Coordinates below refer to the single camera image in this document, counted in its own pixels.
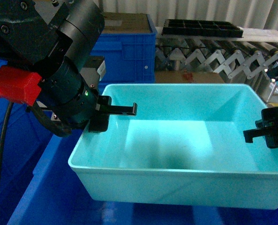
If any blue plastic crate right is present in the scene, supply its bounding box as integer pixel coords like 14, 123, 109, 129
8, 132, 278, 225

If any blue crate stack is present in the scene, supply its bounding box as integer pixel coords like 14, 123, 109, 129
91, 14, 157, 85

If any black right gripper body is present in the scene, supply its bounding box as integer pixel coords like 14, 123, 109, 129
255, 107, 278, 149

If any brown cardboard box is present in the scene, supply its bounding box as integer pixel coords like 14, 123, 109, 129
155, 71, 225, 84

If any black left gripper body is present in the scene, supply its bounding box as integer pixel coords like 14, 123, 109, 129
68, 93, 113, 134

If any large blue crate left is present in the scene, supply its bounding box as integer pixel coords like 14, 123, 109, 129
0, 56, 54, 225

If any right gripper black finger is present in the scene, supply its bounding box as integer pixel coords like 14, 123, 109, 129
243, 128, 267, 143

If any expandable roller conveyor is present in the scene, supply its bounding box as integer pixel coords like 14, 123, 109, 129
155, 37, 278, 104

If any black compartment tray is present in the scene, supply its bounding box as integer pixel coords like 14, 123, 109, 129
162, 19, 243, 38

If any cardboard box in crate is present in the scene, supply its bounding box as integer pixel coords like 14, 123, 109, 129
102, 12, 151, 34

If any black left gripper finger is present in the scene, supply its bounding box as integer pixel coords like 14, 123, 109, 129
99, 103, 137, 116

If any teal plastic bin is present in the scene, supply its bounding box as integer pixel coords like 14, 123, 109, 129
68, 84, 278, 210

